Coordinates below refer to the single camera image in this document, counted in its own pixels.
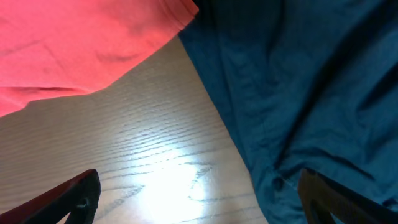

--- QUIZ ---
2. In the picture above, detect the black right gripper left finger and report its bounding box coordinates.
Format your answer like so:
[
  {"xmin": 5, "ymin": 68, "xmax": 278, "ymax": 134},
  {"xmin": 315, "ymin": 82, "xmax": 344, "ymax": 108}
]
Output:
[{"xmin": 1, "ymin": 169, "xmax": 101, "ymax": 224}]

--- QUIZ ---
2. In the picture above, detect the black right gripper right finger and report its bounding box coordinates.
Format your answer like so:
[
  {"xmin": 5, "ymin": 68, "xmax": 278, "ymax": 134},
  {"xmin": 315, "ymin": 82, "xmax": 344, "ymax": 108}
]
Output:
[{"xmin": 298, "ymin": 169, "xmax": 397, "ymax": 224}]

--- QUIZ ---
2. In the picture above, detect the navy blue garment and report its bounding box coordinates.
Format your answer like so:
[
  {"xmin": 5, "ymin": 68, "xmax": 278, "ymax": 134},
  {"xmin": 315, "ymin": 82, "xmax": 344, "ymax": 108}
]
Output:
[{"xmin": 179, "ymin": 0, "xmax": 397, "ymax": 223}]

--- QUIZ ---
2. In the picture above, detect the orange t-shirt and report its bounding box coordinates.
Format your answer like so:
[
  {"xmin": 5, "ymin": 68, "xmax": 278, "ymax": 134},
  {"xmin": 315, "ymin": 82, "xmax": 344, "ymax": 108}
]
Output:
[{"xmin": 1, "ymin": 0, "xmax": 198, "ymax": 116}]

